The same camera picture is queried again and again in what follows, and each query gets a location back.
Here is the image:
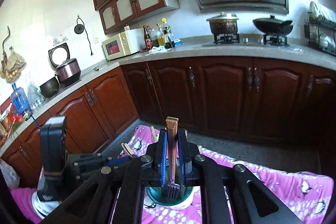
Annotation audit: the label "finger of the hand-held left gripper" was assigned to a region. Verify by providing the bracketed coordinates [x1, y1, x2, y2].
[66, 153, 138, 181]

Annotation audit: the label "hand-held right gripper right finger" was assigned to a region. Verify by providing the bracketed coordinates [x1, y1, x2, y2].
[178, 129, 305, 224]

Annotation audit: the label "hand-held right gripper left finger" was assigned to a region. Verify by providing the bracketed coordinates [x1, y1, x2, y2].
[49, 129, 168, 224]

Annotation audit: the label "fork with wooden handle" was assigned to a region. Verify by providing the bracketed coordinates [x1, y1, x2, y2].
[165, 117, 181, 199]

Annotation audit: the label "wooden chopstick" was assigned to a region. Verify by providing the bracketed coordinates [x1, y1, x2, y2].
[121, 143, 134, 157]

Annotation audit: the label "blue water jug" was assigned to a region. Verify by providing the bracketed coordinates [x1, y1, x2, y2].
[10, 83, 30, 115]

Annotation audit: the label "dark metal bowl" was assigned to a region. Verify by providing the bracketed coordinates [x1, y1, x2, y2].
[39, 76, 60, 98]

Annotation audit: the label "white plastic bag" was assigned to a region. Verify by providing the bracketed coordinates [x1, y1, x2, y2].
[0, 158, 20, 189]

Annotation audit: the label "white cloth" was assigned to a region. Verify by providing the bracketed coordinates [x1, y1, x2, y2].
[31, 193, 61, 216]

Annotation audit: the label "maroon electric rice cooker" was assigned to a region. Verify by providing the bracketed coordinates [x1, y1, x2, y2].
[48, 43, 82, 86]

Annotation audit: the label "brown wooden base cabinets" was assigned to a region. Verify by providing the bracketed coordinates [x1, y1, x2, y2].
[0, 56, 336, 188]

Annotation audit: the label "pink penguin print blanket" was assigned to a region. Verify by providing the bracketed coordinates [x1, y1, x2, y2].
[8, 124, 335, 224]

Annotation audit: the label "hanging dried food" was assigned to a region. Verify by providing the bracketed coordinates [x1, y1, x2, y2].
[0, 26, 27, 83]

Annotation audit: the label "white crumpled rag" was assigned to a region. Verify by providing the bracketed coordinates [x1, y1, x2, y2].
[147, 47, 166, 55]

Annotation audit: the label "speckled stone kitchen countertop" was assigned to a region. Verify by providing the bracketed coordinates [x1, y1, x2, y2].
[0, 36, 336, 156]

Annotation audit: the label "cream microwave oven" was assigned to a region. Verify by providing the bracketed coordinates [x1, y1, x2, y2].
[102, 28, 145, 60]

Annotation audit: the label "red label bottle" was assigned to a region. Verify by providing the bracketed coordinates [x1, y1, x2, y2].
[143, 25, 153, 50]

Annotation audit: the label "cooking oil bottle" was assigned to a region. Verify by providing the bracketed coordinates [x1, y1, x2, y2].
[156, 23, 166, 46]

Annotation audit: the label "large bottle with yellow cap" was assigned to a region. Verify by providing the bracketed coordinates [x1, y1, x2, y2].
[161, 18, 174, 48]

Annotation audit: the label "gas stove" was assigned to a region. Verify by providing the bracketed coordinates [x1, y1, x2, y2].
[202, 32, 297, 47]

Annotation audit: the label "dark cooking pot with lid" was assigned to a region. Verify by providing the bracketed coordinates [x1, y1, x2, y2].
[206, 12, 240, 35]

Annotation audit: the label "black wok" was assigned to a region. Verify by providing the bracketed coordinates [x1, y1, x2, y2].
[252, 15, 294, 36]

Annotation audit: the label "black round plug with cable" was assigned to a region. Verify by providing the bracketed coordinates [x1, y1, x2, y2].
[74, 17, 94, 56]

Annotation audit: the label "black wire dish rack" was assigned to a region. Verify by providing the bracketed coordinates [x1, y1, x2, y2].
[304, 1, 336, 56]

